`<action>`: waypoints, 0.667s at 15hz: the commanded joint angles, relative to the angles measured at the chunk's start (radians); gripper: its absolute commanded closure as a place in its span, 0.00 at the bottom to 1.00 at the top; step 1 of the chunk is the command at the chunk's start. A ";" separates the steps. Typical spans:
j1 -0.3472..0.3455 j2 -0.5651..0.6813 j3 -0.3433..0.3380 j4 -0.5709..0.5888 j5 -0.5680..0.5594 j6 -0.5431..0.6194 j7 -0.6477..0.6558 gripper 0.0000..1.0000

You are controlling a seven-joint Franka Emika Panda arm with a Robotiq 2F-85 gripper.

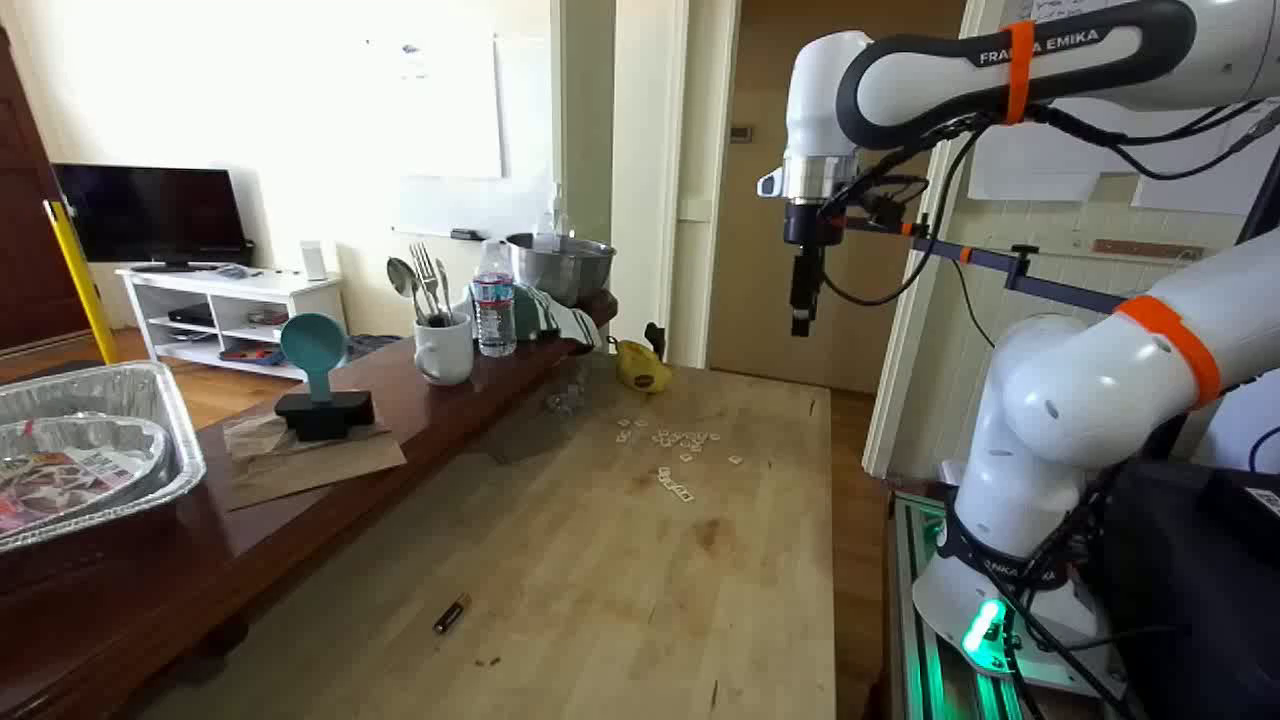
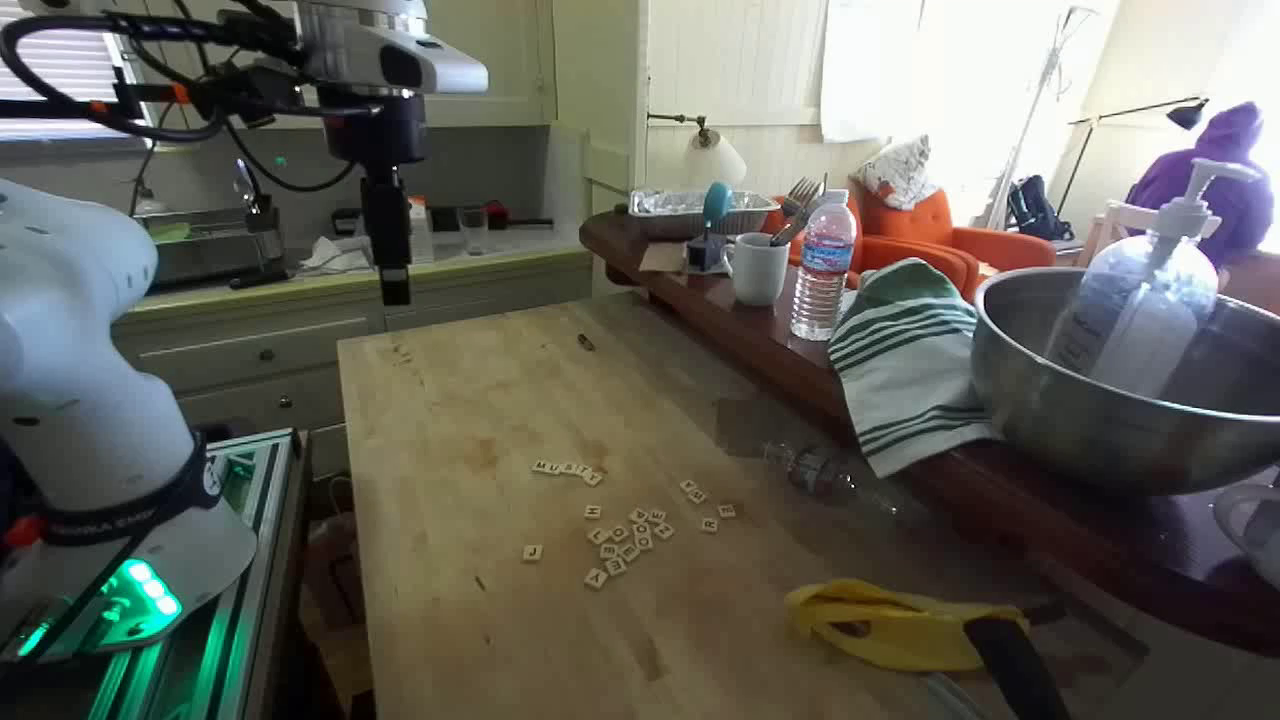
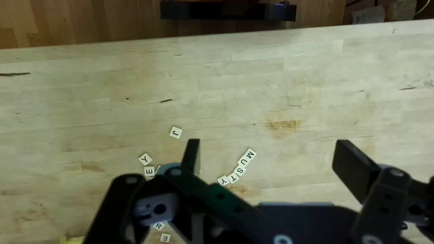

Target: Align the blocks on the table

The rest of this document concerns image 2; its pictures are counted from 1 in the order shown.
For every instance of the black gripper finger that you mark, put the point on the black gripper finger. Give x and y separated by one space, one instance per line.
385 223

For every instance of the clear plastic water bottle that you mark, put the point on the clear plastic water bottle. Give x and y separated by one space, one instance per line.
827 256

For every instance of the green striped white towel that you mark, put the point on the green striped white towel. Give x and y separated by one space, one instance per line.
902 353

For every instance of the white pump dispenser bottle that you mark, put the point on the white pump dispenser bottle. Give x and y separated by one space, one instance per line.
1147 299

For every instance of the letter tile A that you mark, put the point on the letter tile A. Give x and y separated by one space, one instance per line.
535 555

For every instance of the crumpled clear plastic wrap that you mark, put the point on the crumpled clear plastic wrap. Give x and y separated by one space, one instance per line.
830 473

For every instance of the yellow black hand tool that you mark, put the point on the yellow black hand tool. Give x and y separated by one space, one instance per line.
926 639

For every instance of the white ceramic mug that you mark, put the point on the white ceramic mug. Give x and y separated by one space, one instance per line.
752 267

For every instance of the orange cloth bag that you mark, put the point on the orange cloth bag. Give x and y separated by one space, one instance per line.
966 256

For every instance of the large steel mixing bowl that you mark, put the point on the large steel mixing bowl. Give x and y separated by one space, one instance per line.
1218 420

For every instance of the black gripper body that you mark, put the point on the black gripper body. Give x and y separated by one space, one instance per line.
373 130

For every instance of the white table lamp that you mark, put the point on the white table lamp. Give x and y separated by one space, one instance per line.
691 153

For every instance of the teal scoop on black base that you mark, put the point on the teal scoop on black base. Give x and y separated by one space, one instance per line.
703 247

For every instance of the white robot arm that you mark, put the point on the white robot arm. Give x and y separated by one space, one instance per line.
137 535

